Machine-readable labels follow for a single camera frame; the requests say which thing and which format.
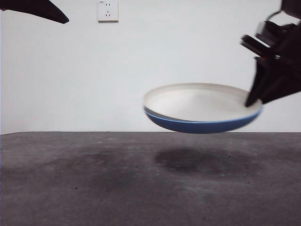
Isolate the white round plate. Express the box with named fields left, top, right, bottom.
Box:
left=143, top=82, right=263, bottom=123

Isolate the blue round plate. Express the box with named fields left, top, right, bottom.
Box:
left=143, top=105, right=263, bottom=134

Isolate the pale grey right wrist camera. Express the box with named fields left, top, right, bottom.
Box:
left=255, top=21, right=268, bottom=37

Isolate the black cable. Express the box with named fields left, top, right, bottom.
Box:
left=266, top=9, right=284, bottom=24

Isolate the white wall socket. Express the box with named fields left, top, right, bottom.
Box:
left=98, top=0, right=119, bottom=24

